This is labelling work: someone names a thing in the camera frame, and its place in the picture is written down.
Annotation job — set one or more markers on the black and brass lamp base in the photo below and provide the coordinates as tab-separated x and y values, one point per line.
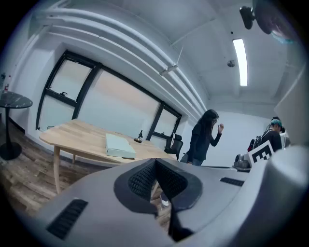
138	139

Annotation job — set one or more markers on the pale green sheet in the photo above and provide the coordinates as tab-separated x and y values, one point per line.
118	144

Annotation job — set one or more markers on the person's head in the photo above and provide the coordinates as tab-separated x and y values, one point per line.
270	21

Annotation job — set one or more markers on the white ceiling pipes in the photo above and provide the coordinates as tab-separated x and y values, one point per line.
120	31

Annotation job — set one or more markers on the long ceiling light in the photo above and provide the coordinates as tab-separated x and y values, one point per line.
240	62

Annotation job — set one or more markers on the black office chair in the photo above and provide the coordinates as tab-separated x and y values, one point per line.
175	146

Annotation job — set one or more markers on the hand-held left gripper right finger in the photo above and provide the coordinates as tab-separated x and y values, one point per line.
178	188

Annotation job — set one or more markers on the black head-worn camera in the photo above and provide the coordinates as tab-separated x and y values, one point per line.
247	17

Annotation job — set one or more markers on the round ceiling detector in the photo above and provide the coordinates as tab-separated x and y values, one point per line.
231	63

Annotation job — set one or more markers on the black framed window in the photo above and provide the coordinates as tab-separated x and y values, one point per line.
89	84

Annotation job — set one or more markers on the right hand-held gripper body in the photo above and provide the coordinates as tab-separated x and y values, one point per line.
262	154

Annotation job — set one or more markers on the light wooden desk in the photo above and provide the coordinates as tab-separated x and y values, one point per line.
79	137

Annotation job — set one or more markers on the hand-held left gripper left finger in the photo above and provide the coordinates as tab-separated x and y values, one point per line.
135	188

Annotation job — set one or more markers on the person's white shoe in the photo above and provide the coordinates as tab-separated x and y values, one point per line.
164	200

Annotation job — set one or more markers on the round black marble table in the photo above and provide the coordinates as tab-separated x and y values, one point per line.
14	101

